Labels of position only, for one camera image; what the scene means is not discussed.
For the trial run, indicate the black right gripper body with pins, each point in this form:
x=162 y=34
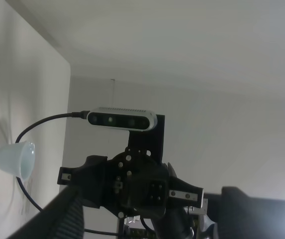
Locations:
x=132 y=183

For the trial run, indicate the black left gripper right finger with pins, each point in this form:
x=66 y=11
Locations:
x=243 y=217

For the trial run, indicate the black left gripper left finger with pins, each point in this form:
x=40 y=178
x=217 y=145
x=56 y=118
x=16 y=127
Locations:
x=62 y=218

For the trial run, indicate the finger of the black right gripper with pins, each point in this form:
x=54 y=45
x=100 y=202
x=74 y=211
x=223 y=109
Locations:
x=181 y=193
x=92 y=171

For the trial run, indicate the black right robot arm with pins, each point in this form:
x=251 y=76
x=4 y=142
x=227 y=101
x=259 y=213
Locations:
x=175 y=224

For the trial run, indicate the right blue porcelain teacup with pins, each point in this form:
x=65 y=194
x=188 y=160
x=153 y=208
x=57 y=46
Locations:
x=18 y=159

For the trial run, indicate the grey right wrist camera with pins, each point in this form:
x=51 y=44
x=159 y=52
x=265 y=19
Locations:
x=124 y=119

